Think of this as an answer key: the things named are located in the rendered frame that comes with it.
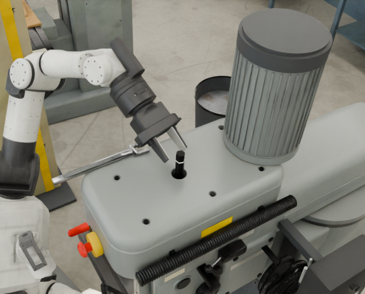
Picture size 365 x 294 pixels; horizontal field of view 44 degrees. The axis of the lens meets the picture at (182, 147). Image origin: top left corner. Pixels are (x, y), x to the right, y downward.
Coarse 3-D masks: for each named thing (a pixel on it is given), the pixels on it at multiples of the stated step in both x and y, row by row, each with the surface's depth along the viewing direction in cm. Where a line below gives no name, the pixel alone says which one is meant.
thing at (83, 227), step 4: (84, 224) 118; (72, 228) 118; (76, 228) 117; (80, 228) 117; (84, 228) 118; (88, 228) 118; (68, 232) 117; (72, 232) 116; (76, 232) 117; (80, 232) 117; (72, 236) 117
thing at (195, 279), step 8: (192, 272) 125; (176, 280) 123; (184, 280) 123; (192, 280) 128; (200, 280) 131; (152, 288) 133; (160, 288) 127; (168, 288) 126; (176, 288) 125; (184, 288) 128; (192, 288) 132
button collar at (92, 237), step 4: (92, 232) 108; (88, 236) 107; (92, 236) 106; (96, 236) 106; (88, 240) 108; (92, 240) 106; (96, 240) 106; (92, 244) 105; (96, 244) 105; (100, 244) 106; (96, 248) 105; (100, 248) 106; (92, 252) 109; (96, 252) 106; (100, 252) 106; (96, 256) 107
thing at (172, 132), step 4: (172, 128) 106; (176, 128) 107; (168, 132) 108; (172, 132) 106; (176, 132) 106; (172, 136) 107; (176, 136) 106; (180, 136) 106; (176, 140) 107; (180, 140) 106; (176, 144) 108; (180, 144) 106; (184, 144) 106; (180, 148) 107; (184, 148) 106
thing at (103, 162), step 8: (136, 144) 114; (120, 152) 111; (128, 152) 112; (136, 152) 112; (144, 152) 112; (104, 160) 109; (112, 160) 109; (80, 168) 107; (88, 168) 107; (96, 168) 108; (64, 176) 105; (72, 176) 105; (56, 184) 104
